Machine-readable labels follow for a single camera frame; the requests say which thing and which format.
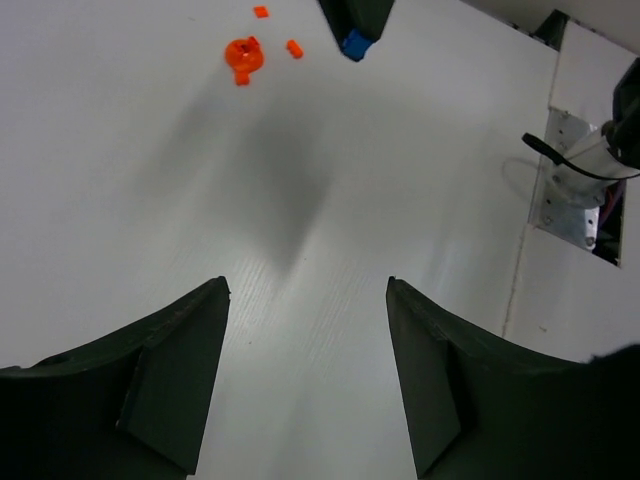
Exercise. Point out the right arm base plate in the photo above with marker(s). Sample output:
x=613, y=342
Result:
x=565, y=203

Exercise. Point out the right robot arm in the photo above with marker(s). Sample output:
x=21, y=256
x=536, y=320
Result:
x=605, y=156

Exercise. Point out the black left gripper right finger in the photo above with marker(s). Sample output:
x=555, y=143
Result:
x=480, y=407

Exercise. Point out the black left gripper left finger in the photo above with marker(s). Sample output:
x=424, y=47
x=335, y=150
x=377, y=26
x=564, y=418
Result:
x=132, y=404

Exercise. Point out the small blue lego piece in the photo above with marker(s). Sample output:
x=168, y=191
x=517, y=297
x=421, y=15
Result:
x=355, y=45

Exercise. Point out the orange round lego piece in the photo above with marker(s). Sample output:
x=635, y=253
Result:
x=244, y=55

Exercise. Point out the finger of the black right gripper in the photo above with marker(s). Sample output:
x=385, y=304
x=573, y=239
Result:
x=367, y=17

